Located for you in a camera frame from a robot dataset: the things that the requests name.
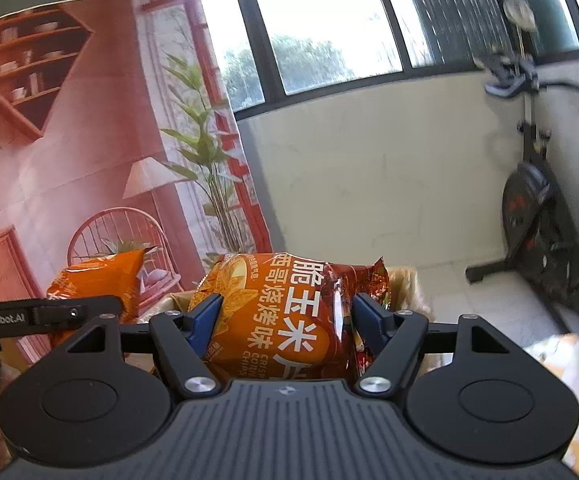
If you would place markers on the black framed window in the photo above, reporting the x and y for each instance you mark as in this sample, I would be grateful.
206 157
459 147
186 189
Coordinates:
276 53

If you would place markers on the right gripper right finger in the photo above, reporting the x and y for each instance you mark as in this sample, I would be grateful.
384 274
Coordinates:
395 340

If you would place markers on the printed room backdrop poster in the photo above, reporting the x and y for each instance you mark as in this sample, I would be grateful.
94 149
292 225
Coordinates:
116 134

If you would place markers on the cardboard box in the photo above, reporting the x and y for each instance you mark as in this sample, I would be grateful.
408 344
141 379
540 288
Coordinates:
406 293

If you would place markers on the orange snack bag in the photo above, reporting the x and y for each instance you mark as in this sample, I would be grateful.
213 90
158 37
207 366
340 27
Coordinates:
114 275

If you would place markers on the orange corn chips bag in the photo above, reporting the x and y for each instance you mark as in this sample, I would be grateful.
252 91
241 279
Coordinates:
287 317

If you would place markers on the black exercise bike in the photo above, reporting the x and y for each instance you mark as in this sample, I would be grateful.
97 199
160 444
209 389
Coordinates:
539 230

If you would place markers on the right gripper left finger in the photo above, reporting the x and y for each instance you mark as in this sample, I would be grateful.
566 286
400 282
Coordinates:
181 341

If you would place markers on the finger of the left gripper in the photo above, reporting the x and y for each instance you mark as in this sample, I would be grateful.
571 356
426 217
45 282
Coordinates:
20 318

